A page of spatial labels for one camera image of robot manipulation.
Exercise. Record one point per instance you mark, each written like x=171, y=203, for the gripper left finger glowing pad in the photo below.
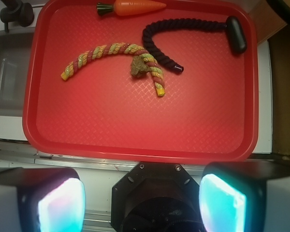
x=41, y=200

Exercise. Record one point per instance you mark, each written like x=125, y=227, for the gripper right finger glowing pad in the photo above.
x=248, y=196

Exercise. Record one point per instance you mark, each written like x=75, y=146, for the brown rock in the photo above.
x=138, y=68

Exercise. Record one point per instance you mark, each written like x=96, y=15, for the red plastic tray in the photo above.
x=209, y=112

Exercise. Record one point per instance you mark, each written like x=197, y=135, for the grey sink basin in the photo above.
x=15, y=49

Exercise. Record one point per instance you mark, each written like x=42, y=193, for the black faucet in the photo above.
x=16, y=11

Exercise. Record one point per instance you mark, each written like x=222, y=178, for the orange toy carrot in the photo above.
x=129, y=7

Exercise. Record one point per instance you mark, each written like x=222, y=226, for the black octagonal mount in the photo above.
x=156, y=197

